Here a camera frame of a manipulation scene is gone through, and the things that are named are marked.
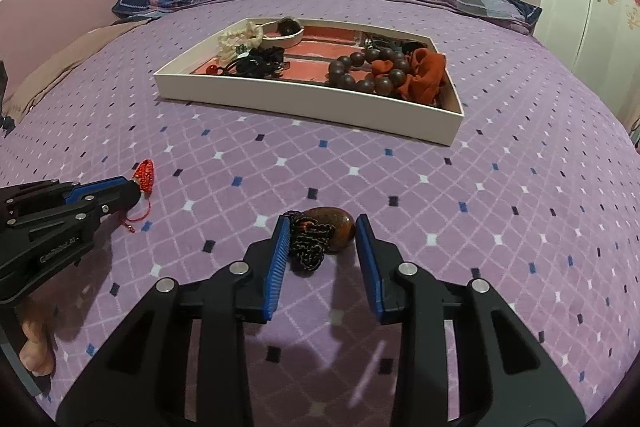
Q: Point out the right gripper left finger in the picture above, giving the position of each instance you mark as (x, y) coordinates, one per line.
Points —
(138, 376)

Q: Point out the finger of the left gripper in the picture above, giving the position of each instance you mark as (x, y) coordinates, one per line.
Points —
(92, 210)
(113, 191)

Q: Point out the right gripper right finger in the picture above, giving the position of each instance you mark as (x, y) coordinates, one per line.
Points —
(465, 358)

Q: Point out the black hair tie red beads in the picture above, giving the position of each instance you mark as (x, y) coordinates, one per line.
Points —
(250, 66)

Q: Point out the left human hand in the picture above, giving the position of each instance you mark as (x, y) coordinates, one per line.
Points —
(36, 354)

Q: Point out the pink padded headboard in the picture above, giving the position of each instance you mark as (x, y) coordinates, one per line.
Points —
(34, 30)

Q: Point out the purple diamond pattern bedspread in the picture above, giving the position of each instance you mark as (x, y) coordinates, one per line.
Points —
(538, 194)

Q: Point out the black fabric scrunchie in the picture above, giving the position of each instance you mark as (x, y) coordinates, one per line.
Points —
(272, 54)

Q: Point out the white headband with dark pompom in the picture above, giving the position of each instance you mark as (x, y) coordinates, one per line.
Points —
(284, 33)

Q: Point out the white shallow tray box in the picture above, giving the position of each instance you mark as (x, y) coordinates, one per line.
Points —
(302, 90)

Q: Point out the orange fabric scrunchie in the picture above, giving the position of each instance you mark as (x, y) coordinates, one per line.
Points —
(425, 78)

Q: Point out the white decorated wardrobe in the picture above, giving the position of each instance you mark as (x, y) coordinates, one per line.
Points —
(598, 41)

